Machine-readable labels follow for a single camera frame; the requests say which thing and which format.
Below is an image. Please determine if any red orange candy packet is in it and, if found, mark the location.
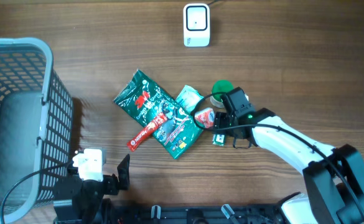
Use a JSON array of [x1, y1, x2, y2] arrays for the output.
[[194, 108, 215, 128]]

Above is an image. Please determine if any teal wet wipes packet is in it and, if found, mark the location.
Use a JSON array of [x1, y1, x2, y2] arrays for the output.
[[175, 85, 203, 113]]

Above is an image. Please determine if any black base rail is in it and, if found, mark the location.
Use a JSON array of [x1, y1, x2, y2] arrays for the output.
[[52, 203, 294, 224]]

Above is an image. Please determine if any red Nescafe stick sachet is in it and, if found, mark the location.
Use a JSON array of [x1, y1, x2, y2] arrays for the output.
[[127, 113, 167, 152]]

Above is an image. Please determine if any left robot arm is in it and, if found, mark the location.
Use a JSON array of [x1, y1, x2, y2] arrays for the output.
[[53, 154, 130, 224]]

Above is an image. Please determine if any green 3M gloves bag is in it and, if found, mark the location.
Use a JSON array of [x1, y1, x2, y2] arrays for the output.
[[114, 70, 202, 159]]

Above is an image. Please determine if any green white small box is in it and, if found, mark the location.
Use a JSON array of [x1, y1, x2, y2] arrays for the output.
[[212, 133, 226, 146]]

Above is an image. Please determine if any black right camera cable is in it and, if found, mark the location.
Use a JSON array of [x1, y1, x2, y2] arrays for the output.
[[190, 91, 364, 224]]

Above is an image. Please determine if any grey plastic basket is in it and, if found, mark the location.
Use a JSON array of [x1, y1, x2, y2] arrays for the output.
[[0, 37, 73, 223]]

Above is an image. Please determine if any green lid jar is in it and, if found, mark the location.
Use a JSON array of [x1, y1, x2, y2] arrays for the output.
[[210, 80, 234, 108]]

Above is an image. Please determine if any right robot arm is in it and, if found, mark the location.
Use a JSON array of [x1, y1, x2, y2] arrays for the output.
[[215, 88, 364, 223]]

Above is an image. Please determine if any white barcode scanner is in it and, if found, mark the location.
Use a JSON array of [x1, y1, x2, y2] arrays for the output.
[[183, 3, 210, 47]]

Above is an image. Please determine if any black left camera cable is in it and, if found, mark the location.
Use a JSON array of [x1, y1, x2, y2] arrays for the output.
[[0, 160, 75, 224]]

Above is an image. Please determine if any black camera cable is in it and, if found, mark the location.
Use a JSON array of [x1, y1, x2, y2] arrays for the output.
[[0, 160, 75, 224], [190, 91, 364, 224]]

